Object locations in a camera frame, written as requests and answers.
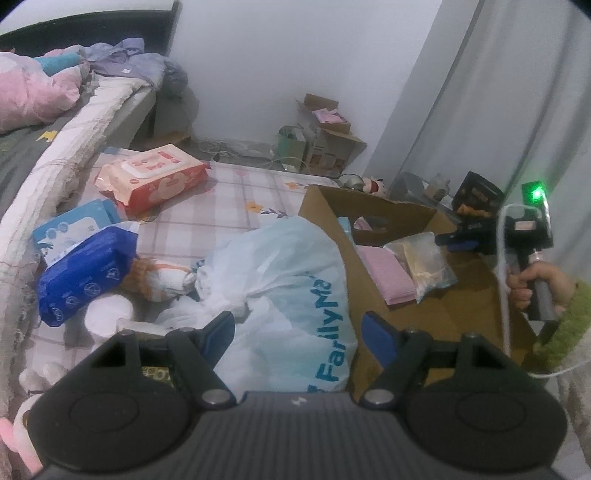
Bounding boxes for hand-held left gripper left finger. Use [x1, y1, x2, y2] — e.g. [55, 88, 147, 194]
[65, 311, 237, 408]

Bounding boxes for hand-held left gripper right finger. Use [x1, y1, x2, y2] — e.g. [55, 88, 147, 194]
[359, 311, 532, 408]

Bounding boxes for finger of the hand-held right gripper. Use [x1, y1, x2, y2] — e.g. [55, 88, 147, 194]
[435, 220, 506, 256]

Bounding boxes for clear zip bag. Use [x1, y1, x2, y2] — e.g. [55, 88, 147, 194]
[383, 232, 459, 303]

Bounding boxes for pink cloth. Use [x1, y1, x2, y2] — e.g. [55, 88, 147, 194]
[356, 246, 417, 306]

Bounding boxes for large brown cardboard box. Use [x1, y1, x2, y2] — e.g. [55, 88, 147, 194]
[298, 185, 550, 402]

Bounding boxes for white plastic bag blue print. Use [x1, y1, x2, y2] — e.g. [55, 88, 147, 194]
[154, 216, 358, 395]

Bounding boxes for light blue tissue pack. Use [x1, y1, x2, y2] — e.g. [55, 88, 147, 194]
[32, 200, 122, 266]

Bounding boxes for person's right forearm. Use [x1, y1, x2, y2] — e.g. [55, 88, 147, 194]
[531, 281, 591, 480]

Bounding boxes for person's right hand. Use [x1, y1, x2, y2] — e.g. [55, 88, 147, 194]
[505, 261, 578, 315]

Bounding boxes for black printed box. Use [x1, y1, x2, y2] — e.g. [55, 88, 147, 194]
[451, 172, 505, 217]

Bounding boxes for grey plastic container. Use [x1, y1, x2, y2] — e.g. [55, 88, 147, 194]
[390, 172, 455, 210]

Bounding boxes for brown white plush toy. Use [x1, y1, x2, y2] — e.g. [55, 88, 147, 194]
[121, 258, 199, 303]

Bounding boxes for white printed jar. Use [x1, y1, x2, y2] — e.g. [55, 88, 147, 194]
[83, 295, 134, 342]

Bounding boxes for checked floor mat teapot print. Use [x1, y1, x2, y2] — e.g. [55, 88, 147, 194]
[28, 148, 342, 370]

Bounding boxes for grey curtain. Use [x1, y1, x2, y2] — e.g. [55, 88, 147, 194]
[369, 0, 591, 296]

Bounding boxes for dark blue tissue pack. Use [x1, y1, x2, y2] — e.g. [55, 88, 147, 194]
[38, 225, 140, 328]

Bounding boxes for small open cardboard box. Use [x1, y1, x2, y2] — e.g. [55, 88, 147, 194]
[295, 93, 369, 178]

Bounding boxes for pink wet wipes pack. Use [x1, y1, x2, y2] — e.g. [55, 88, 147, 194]
[95, 144, 209, 215]

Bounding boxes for pink packet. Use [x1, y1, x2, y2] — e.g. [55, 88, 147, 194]
[311, 107, 349, 124]

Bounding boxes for green paper bag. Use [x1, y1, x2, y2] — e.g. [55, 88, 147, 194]
[277, 126, 308, 162]

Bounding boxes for white pink plush toy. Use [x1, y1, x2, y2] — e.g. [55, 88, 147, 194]
[0, 362, 65, 476]

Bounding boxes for grey clothing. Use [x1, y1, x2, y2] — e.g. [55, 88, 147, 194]
[157, 58, 190, 100]

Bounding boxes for grey quilt yellow stars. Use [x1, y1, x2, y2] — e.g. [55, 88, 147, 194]
[0, 115, 61, 208]

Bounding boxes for purple clothing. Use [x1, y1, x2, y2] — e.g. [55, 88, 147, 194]
[83, 39, 167, 86]

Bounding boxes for pink grey duvet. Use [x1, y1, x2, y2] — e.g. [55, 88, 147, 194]
[0, 51, 90, 134]

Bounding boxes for teal cloth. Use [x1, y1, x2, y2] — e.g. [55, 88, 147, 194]
[34, 52, 81, 75]

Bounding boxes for dark bed headboard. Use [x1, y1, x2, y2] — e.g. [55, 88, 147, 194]
[0, 0, 181, 56]

